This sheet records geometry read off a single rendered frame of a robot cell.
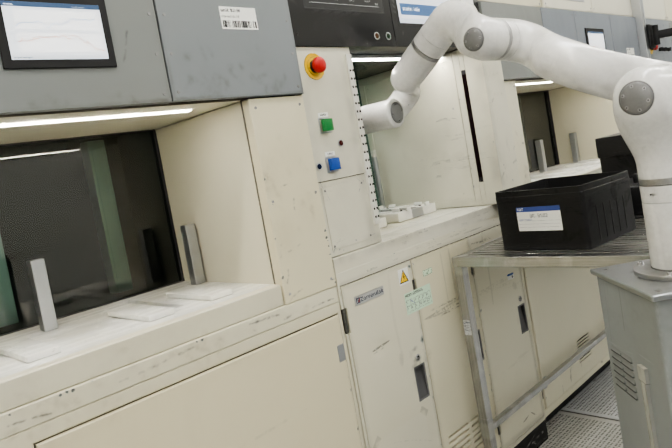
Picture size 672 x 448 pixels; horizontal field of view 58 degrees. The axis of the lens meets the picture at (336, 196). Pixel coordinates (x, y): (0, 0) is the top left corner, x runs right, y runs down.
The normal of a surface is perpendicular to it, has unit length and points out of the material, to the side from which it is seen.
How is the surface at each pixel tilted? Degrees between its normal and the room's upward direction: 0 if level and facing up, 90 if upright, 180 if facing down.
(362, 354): 90
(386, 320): 90
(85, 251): 90
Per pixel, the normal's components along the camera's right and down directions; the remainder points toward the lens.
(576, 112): -0.70, 0.17
